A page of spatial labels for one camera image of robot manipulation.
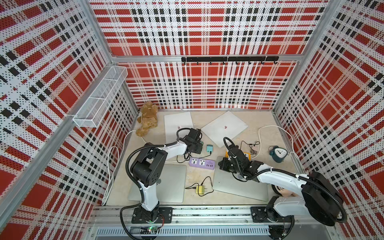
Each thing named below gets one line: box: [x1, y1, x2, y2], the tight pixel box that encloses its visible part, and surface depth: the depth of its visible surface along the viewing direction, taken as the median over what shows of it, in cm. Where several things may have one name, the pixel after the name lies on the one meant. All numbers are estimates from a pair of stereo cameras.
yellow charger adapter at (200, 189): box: [195, 185, 205, 195], surface depth 81 cm
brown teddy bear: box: [135, 101, 159, 138], surface depth 110 cm
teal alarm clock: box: [268, 145, 288, 163], surface depth 95 cm
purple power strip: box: [189, 157, 216, 170], surface depth 91 cm
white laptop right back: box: [201, 111, 249, 148], surface depth 113 cm
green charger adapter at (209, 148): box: [206, 144, 213, 153], surface depth 100 cm
